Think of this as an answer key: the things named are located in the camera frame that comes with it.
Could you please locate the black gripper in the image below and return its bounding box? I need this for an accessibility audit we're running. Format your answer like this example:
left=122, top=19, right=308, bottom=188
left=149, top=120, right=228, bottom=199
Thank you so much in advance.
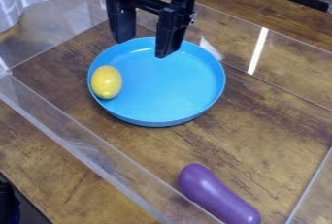
left=105, top=0, right=188, bottom=58

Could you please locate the yellow lemon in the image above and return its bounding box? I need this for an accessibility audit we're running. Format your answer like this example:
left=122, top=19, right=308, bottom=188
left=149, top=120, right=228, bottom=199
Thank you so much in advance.
left=91, top=66, right=122, bottom=99

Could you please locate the blue round tray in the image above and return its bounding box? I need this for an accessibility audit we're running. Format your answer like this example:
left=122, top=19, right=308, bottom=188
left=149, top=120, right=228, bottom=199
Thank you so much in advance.
left=88, top=37, right=226, bottom=127

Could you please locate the purple toy eggplant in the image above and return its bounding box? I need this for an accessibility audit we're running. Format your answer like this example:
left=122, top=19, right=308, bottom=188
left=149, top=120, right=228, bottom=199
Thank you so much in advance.
left=178, top=164, right=262, bottom=224

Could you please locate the clear acrylic enclosure wall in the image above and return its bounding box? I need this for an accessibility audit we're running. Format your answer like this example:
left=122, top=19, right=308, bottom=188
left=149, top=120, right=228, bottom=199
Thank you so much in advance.
left=0, top=0, right=332, bottom=224

